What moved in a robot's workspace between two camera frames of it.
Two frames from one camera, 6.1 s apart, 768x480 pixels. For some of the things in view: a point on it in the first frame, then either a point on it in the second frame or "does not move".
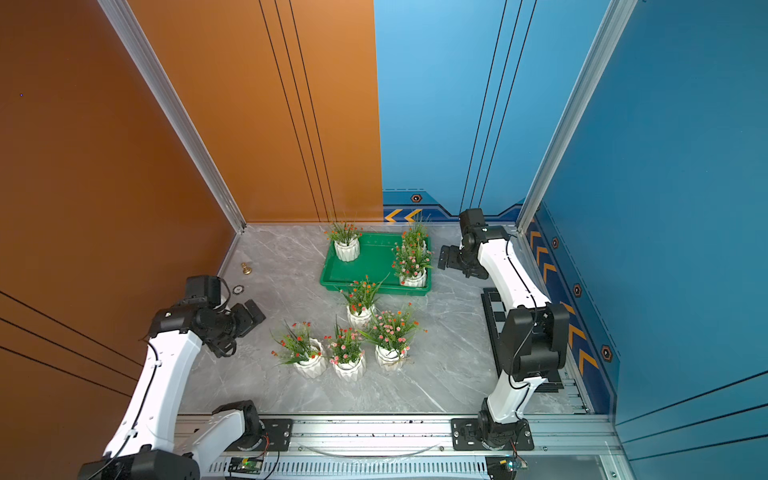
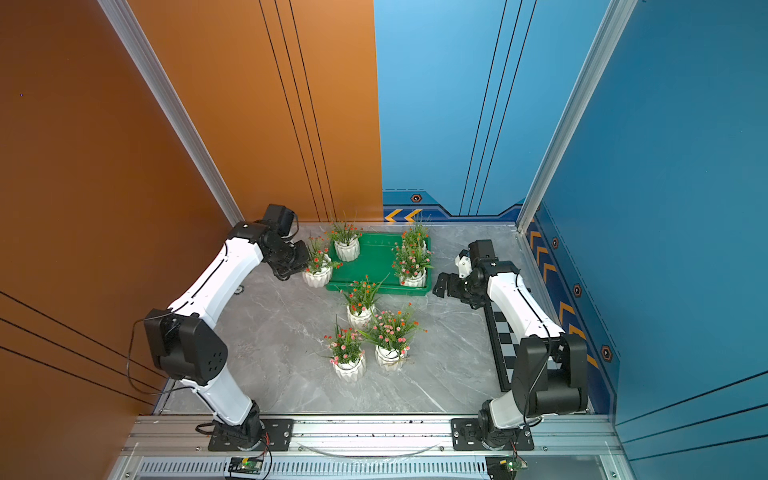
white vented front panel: x=438 y=468 does not move
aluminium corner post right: x=616 y=17 does not move
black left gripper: x=248 y=320 → x=302 y=247
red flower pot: x=299 y=350 → x=320 y=270
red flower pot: x=346 y=240 does not move
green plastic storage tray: x=375 y=261 does not move
